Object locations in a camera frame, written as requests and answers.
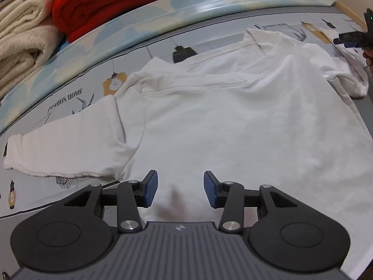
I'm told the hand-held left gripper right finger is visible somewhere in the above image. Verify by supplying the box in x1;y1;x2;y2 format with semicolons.
203;171;298;234

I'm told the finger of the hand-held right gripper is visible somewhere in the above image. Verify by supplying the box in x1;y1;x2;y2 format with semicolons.
333;32;365;48

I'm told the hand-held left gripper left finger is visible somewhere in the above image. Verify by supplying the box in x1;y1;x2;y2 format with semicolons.
62;170;159;234

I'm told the white shirt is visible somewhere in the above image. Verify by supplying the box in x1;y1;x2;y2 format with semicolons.
3;28;370;228

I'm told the deer print bed sheet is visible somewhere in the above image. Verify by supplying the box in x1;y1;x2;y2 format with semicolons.
0;12;373;219

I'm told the light blue patterned quilt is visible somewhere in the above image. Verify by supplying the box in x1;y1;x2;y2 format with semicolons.
0;0;338;105

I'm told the red folded blanket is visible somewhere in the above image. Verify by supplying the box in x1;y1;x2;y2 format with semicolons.
52;0;193;44

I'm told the cream folded blanket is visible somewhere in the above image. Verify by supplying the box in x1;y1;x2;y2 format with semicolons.
0;0;63;100

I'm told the wooden bed frame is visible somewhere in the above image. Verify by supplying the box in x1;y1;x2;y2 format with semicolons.
287;0;373;35

